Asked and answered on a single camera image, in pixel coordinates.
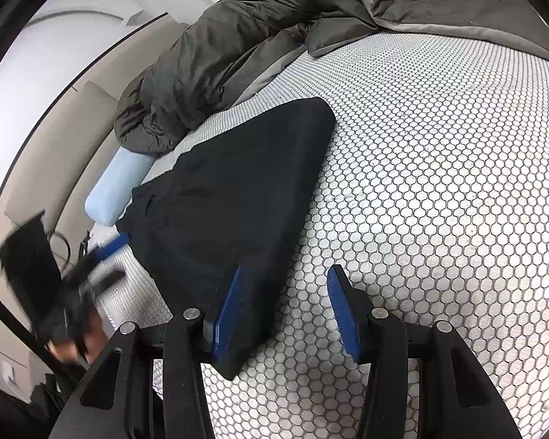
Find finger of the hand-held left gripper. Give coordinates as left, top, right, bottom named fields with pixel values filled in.
left=80, top=232, right=132, bottom=263
left=90, top=270, right=126, bottom=294

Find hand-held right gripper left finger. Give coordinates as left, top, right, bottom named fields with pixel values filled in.
left=50, top=263, right=245, bottom=439

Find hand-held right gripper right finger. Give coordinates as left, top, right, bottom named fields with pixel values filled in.
left=327, top=265, right=524, bottom=439

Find black pants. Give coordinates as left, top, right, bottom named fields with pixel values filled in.
left=116, top=97, right=337, bottom=380

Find person's left forearm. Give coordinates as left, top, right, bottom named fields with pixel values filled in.
left=27, top=366, right=90, bottom=424

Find person's left hand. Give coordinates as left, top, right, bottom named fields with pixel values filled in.
left=50, top=308, right=114, bottom=370

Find light blue pillow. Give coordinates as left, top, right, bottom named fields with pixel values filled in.
left=85, top=149, right=154, bottom=226

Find beige padded headboard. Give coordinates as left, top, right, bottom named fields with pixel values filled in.
left=0, top=11, right=193, bottom=257

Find bed with honeycomb sheet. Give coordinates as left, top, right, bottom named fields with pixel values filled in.
left=89, top=25, right=549, bottom=439

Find grey-green duvet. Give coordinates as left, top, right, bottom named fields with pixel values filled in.
left=114, top=0, right=549, bottom=154

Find black cable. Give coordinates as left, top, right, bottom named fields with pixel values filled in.
left=46, top=231, right=91, bottom=267

